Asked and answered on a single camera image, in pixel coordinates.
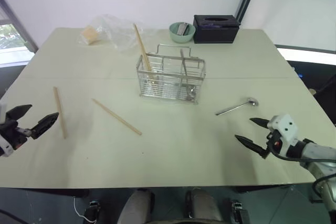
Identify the clear plastic bag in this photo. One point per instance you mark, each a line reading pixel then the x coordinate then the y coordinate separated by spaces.
pixel 120 31

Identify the silver metal spoon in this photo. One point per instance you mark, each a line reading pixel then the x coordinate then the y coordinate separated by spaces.
pixel 183 62
pixel 236 107

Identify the grey rounded robot leg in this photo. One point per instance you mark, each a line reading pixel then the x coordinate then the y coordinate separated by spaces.
pixel 203 207
pixel 136 208

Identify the grey window frame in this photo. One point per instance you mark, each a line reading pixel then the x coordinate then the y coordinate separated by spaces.
pixel 21 28

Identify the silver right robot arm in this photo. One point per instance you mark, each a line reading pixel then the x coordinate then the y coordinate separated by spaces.
pixel 319 153

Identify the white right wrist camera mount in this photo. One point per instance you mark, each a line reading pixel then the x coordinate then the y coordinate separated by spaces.
pixel 284 127

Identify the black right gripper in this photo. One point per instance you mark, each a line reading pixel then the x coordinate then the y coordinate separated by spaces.
pixel 274 142

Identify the green ceramic bowl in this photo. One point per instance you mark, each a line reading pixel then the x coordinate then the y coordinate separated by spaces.
pixel 181 38

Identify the wooden chopstick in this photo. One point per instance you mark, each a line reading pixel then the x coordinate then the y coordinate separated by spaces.
pixel 147 62
pixel 140 43
pixel 60 111
pixel 116 117

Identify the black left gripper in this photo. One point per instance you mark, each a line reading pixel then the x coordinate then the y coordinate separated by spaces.
pixel 13 132

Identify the black table foot clamp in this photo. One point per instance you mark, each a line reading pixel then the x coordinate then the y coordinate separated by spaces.
pixel 240 212
pixel 92 209

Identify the tan sponge block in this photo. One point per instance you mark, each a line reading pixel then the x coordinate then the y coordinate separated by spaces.
pixel 89 35

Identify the black tissue box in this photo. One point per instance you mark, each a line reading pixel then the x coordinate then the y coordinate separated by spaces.
pixel 216 33

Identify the grey metal item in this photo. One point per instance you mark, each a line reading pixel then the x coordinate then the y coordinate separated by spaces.
pixel 183 28

